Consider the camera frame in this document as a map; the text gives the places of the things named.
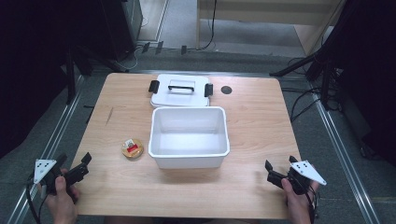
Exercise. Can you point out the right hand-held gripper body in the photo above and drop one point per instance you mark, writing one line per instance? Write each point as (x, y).
(303, 174)

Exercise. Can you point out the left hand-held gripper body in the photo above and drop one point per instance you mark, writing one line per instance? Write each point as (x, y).
(44, 169)

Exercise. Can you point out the person's right hand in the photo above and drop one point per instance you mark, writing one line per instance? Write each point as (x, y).
(297, 203)

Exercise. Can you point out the person's left hand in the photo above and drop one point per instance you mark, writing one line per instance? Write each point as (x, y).
(62, 203)

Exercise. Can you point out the black floor tape strip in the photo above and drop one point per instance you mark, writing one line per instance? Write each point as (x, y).
(89, 115)

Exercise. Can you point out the round yellow tin red label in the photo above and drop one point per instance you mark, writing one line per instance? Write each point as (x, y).
(132, 148)

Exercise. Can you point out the white plastic storage box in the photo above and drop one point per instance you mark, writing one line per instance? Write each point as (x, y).
(189, 137)

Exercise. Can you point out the black round table grommet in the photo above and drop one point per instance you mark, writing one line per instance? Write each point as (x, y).
(226, 90)

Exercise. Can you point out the dark curtain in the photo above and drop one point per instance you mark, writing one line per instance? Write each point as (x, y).
(34, 62)
(373, 77)

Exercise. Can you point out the black cabinet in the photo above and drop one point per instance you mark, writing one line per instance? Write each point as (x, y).
(123, 25)

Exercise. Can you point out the light wooden bench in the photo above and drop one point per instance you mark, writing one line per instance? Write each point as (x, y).
(264, 12)

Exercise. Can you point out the metal floor rail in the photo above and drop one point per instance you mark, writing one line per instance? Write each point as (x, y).
(46, 149)
(342, 149)

